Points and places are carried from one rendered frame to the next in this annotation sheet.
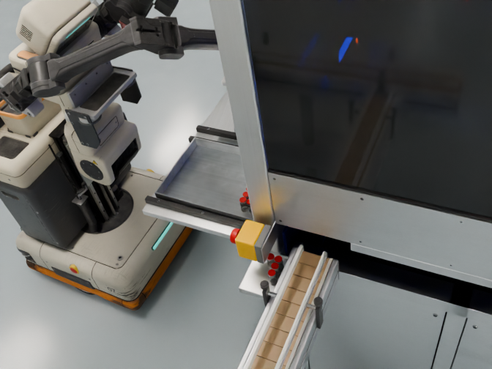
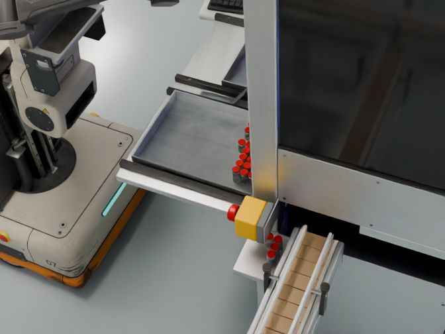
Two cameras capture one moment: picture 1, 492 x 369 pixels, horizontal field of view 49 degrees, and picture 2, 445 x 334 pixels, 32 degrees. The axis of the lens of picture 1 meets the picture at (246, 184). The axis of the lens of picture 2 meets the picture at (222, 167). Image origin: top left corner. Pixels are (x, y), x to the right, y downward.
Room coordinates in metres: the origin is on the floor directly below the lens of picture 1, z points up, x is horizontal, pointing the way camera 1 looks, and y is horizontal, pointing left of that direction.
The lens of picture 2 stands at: (-0.18, 0.16, 2.48)
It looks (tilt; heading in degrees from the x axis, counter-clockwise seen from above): 51 degrees down; 355
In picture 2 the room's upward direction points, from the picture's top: 5 degrees counter-clockwise
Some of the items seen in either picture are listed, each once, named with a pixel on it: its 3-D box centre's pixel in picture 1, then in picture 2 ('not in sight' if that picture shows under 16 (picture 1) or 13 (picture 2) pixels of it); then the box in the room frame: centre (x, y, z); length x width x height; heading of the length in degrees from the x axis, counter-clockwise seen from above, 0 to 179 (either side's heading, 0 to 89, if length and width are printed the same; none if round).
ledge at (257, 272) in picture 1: (271, 277); (269, 258); (0.80, -0.02, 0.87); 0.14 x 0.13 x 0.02; 57
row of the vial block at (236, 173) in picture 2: (255, 185); (248, 152); (1.11, -0.03, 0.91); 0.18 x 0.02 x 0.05; 147
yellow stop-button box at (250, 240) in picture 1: (254, 241); (253, 219); (0.84, 0.01, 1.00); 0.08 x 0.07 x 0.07; 57
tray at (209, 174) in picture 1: (222, 179); (210, 142); (1.17, 0.07, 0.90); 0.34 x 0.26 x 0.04; 57
